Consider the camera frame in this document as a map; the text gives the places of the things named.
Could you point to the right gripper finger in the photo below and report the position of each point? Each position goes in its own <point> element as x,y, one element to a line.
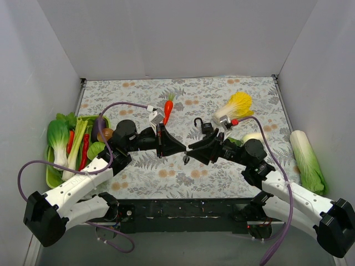
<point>213,141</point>
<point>205,154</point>

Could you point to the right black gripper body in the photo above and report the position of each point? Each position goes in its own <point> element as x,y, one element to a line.
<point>218,148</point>

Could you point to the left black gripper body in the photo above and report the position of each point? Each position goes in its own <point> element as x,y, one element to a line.
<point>160,141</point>

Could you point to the black padlock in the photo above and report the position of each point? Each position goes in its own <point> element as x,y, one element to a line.
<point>206,127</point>

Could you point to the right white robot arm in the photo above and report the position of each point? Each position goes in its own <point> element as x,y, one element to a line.
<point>330,222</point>

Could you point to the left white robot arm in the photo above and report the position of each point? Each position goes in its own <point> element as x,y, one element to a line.
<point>48,216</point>

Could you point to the white radish toy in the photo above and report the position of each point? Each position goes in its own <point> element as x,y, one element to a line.
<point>240,142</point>

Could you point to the orange toy carrot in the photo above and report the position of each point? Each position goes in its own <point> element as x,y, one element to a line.
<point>168,107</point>

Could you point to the yellow napa cabbage toy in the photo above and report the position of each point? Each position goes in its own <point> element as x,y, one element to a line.
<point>238,106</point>

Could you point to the floral tablecloth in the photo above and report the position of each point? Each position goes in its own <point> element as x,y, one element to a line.
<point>195,101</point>

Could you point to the purple eggplant toy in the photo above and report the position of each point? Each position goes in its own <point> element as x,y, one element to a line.
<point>95,128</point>

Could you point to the green round cabbage toy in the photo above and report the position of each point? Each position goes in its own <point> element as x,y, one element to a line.
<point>94,149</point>

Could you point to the red chili pepper toy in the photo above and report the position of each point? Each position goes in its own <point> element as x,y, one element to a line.
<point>85,146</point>

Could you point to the celery stalk toy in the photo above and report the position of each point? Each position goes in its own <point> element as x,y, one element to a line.
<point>78,137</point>

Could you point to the green leafy lettuce toy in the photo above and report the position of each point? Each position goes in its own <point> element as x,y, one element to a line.
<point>70,120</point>

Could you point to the large green napa cabbage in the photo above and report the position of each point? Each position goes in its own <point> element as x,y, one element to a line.
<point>311,175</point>

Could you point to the bok choy toy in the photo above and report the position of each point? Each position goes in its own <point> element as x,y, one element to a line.
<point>57,139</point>

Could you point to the green plastic tray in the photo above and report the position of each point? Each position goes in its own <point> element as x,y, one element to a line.
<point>54,176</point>

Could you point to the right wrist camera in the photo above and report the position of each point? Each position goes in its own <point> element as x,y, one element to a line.
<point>228,124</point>

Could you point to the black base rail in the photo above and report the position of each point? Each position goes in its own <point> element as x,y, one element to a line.
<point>234,215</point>

